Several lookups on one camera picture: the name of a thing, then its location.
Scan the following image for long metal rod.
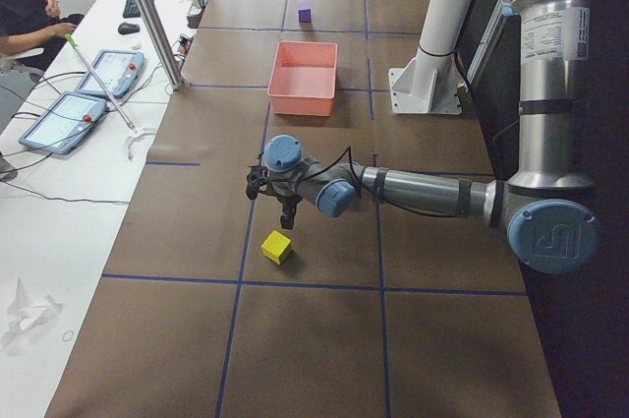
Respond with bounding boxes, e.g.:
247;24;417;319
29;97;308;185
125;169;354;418
65;33;143;139

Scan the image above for teach pendant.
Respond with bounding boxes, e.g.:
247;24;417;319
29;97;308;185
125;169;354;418
19;91;107;155
75;49;144;99

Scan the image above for pink plastic bin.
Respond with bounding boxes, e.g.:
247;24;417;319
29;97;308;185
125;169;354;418
267;40;338;117

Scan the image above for yellow foam block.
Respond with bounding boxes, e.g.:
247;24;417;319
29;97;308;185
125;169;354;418
261;230;292;266

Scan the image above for white mast base bracket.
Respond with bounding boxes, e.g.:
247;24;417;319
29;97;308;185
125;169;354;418
388;49;462;115

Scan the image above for far teach pendant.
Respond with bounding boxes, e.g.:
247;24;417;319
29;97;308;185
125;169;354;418
75;49;144;99

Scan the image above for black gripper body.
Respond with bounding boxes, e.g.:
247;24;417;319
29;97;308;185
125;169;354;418
276;194;303;217

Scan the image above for purple foam block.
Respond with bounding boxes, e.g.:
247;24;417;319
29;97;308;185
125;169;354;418
298;3;312;24

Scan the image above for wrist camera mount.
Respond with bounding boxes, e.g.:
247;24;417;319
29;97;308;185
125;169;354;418
246;165;274;201

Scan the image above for aluminium frame post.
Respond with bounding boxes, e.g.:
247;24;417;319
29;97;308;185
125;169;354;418
137;0;184;90

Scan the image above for crumpled white tissue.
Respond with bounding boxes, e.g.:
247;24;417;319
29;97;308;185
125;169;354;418
1;277;64;351

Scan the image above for black camera cable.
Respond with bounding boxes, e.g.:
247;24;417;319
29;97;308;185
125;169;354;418
294;145;473;218

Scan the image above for near teach pendant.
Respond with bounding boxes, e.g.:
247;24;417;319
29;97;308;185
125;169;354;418
19;91;107;155

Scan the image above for seated person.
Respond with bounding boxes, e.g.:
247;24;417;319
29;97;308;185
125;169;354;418
1;0;84;71

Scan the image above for black computer mouse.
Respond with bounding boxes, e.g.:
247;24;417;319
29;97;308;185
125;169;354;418
117;22;141;35

